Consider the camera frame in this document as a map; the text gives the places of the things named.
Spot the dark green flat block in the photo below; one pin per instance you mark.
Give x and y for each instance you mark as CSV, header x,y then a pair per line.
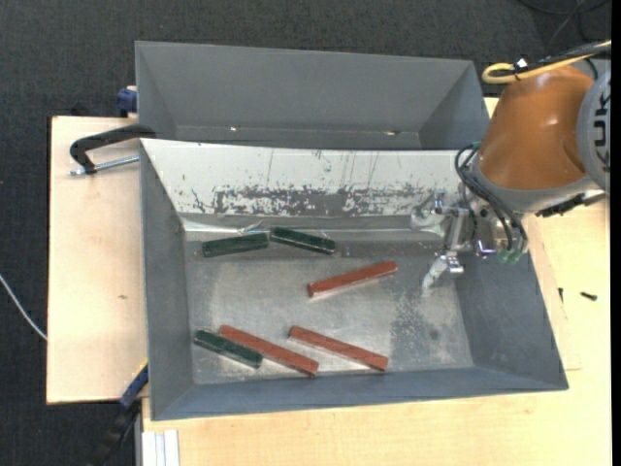
x,y
228,349
303,241
235,244

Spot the grey metal bin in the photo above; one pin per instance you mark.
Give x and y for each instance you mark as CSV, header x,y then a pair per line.
x,y
291,309

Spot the red-brown flat block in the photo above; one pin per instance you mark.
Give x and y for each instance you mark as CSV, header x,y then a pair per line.
x,y
353,278
339,347
271,351

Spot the small black screw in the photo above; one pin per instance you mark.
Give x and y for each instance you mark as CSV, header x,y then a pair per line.
x,y
589,296

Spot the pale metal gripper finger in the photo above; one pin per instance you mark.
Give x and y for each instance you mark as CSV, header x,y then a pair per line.
x,y
427,217
452,263

